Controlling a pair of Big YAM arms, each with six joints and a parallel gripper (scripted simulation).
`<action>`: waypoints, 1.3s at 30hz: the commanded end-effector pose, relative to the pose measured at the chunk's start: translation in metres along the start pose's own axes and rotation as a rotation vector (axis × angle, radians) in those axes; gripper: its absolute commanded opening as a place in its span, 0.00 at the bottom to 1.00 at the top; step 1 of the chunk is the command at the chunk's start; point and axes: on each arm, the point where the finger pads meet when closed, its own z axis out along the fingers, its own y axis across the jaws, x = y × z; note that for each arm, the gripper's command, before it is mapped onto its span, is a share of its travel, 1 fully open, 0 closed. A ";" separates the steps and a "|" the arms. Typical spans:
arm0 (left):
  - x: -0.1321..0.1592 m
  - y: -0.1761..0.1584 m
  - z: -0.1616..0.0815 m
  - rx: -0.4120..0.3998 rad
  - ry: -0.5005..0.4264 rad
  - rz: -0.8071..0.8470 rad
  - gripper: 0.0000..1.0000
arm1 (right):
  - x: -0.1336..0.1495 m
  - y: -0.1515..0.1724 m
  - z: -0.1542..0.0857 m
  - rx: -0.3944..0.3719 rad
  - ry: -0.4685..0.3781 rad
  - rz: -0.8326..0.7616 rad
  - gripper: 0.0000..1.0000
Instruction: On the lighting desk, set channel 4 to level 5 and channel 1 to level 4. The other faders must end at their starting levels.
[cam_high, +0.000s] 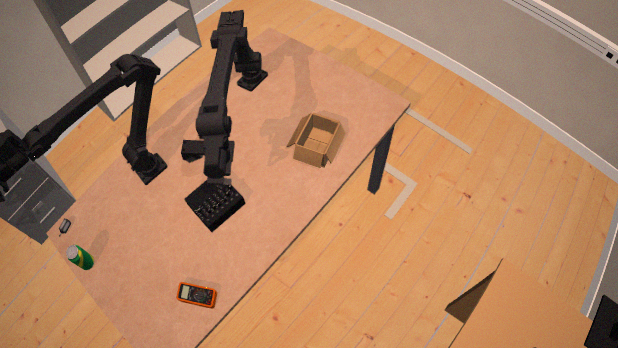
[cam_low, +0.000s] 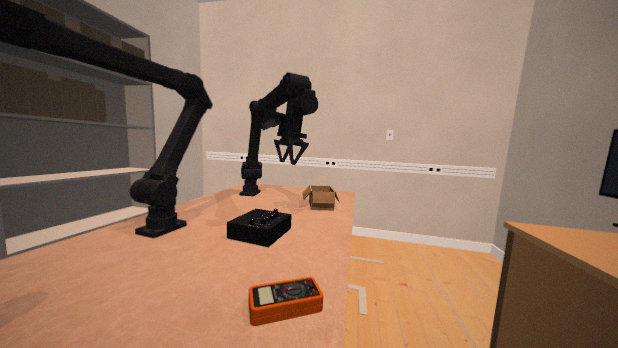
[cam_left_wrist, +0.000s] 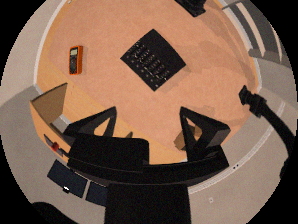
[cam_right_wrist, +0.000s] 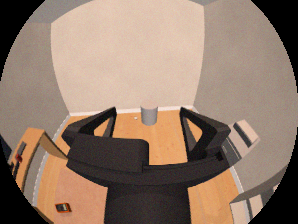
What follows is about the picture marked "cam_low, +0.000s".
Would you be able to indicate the orange digital multimeter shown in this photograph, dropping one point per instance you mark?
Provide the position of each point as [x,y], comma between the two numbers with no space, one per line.
[284,300]

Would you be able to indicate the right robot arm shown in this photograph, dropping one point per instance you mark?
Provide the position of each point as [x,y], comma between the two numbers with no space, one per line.
[19,24]

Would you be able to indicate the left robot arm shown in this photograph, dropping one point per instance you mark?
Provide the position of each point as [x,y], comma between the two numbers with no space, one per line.
[301,101]

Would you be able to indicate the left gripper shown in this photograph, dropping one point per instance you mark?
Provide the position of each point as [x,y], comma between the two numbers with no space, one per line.
[289,142]

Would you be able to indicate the brown cardboard box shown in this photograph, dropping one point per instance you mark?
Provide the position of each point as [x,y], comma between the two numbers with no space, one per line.
[326,195]

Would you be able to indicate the black lighting desk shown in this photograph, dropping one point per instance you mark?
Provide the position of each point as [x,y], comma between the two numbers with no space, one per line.
[265,228]

